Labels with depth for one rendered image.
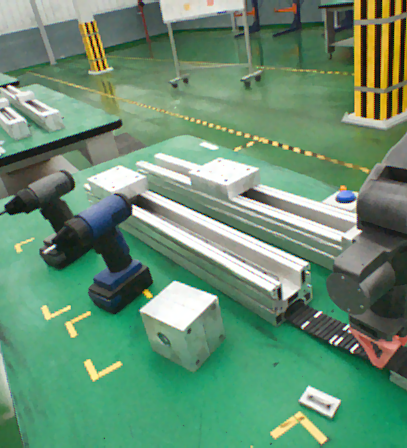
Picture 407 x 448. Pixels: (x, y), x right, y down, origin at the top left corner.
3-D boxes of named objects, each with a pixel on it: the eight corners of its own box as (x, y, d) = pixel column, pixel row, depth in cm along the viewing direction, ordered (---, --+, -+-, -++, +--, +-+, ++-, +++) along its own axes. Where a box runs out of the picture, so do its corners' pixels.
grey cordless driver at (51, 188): (100, 244, 114) (73, 169, 103) (36, 287, 101) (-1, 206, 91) (83, 239, 119) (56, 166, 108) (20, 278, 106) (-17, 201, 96)
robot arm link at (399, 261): (427, 230, 52) (384, 218, 56) (396, 256, 49) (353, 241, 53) (423, 275, 56) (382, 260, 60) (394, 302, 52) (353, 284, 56)
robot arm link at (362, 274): (442, 195, 48) (371, 179, 54) (384, 241, 42) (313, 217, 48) (433, 280, 53) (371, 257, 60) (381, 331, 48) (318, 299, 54)
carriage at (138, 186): (152, 198, 120) (146, 176, 117) (118, 214, 115) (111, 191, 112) (125, 185, 132) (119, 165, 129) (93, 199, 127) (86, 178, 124)
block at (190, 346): (234, 329, 77) (225, 288, 73) (194, 373, 70) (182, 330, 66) (192, 312, 83) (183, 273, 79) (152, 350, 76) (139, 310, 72)
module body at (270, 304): (312, 299, 80) (309, 262, 76) (275, 327, 76) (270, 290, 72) (118, 197, 140) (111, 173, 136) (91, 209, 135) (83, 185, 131)
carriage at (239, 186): (262, 192, 111) (259, 168, 107) (230, 209, 105) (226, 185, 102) (223, 179, 122) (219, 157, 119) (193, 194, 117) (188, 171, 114)
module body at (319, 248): (371, 253, 89) (371, 218, 85) (341, 276, 85) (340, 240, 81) (166, 175, 149) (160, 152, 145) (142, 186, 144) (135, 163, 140)
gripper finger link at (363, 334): (347, 362, 63) (347, 314, 59) (375, 336, 67) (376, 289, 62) (390, 388, 58) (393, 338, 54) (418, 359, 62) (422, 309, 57)
